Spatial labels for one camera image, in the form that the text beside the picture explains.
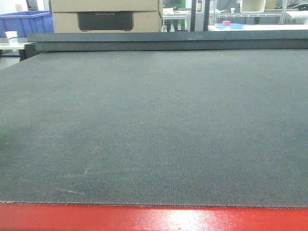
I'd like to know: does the dark grey conveyor belt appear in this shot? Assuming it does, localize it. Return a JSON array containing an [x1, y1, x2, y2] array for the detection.
[[0, 50, 308, 207]]

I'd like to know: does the black vertical post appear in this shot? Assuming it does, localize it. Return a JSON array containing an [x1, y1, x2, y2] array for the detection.
[[190, 0, 210, 32]]

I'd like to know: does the white metal shelf rack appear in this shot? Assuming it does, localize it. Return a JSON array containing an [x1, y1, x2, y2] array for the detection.
[[213, 0, 289, 24]]

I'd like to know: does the red conveyor front edge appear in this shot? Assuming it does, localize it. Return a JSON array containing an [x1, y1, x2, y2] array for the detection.
[[0, 204, 308, 231]]

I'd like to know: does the blue plastic crate background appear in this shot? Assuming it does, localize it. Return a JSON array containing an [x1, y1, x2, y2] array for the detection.
[[0, 11, 54, 38]]

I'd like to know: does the white paper cup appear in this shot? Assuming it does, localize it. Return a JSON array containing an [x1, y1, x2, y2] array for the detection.
[[5, 31, 18, 44]]

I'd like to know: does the dark grey conveyor back rail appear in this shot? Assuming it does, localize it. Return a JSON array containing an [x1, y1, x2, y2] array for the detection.
[[27, 30, 308, 52]]

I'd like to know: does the brown cardboard box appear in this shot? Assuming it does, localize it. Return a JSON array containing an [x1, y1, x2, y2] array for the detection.
[[50, 0, 163, 33]]

